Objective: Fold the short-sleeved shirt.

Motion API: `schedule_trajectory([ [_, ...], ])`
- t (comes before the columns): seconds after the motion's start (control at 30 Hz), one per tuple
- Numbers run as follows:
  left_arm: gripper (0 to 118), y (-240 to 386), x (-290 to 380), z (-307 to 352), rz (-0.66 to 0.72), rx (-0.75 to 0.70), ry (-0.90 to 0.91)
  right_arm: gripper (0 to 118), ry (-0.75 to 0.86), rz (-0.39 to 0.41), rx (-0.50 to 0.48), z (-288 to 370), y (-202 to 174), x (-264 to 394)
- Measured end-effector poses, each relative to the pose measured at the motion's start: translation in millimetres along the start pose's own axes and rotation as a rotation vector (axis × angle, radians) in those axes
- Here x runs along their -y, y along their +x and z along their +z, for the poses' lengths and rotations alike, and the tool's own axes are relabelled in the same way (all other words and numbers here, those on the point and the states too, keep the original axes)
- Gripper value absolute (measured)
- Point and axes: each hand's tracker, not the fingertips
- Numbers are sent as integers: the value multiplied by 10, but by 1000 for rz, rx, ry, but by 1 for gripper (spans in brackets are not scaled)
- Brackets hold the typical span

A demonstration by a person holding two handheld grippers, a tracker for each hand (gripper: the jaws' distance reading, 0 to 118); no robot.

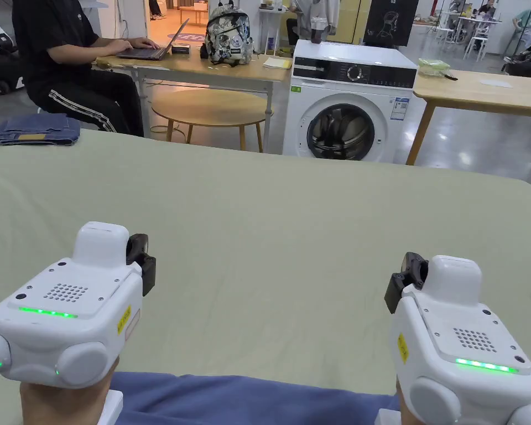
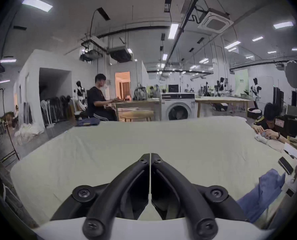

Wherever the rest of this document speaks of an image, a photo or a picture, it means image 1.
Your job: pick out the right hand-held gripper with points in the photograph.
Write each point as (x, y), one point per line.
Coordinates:
(460, 318)

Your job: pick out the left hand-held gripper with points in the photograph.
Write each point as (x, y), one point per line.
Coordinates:
(66, 318)

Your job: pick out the person's left hand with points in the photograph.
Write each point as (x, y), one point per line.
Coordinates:
(57, 405)

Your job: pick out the person's right hand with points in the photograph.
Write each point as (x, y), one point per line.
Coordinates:
(405, 409)

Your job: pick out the folded blue denim cloth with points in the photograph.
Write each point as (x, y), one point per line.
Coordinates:
(35, 130)

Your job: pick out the dark blue shirt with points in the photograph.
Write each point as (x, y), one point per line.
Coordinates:
(248, 400)

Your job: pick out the bed with pale green sheet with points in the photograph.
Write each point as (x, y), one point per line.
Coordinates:
(265, 230)

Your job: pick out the white washing machine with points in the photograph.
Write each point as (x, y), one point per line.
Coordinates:
(349, 102)

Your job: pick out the black and white robot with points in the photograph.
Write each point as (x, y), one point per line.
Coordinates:
(529, 62)

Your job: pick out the wooden desk with white legs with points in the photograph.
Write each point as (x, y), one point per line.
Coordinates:
(230, 66)

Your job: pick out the black hanging cloth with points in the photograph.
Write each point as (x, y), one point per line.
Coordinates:
(389, 22)

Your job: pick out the white rack with grey garment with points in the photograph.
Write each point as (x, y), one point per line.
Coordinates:
(312, 17)

